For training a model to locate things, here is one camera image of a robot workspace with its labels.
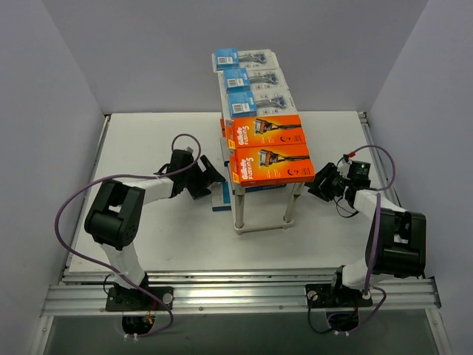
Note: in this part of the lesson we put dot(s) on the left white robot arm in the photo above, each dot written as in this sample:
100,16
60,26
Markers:
114,217

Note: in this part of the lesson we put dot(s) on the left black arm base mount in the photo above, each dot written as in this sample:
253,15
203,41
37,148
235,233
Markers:
126,300

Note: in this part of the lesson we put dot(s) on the aluminium mounting rail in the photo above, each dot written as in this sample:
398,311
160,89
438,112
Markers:
229,292

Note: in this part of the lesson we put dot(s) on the Gillette SkinGuard blister pack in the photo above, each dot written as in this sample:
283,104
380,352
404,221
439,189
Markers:
241,80

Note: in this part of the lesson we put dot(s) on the clear blue-card razor blister pack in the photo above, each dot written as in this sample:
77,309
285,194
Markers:
258,103

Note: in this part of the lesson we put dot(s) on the orange Fusion5 razor box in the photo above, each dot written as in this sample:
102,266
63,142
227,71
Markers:
271,165
223,129
264,131

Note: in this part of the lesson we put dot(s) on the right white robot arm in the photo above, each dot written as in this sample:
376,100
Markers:
396,244

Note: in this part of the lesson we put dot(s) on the white two-tier shelf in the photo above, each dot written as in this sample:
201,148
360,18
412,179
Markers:
259,211

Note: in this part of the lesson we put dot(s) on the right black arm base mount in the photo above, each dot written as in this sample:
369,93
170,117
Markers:
323,296

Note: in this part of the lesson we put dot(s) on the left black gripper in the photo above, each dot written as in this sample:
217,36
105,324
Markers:
202,177

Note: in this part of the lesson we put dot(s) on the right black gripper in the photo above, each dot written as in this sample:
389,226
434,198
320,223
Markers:
329,183

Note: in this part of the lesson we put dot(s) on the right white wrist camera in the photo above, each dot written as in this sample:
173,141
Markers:
345,159

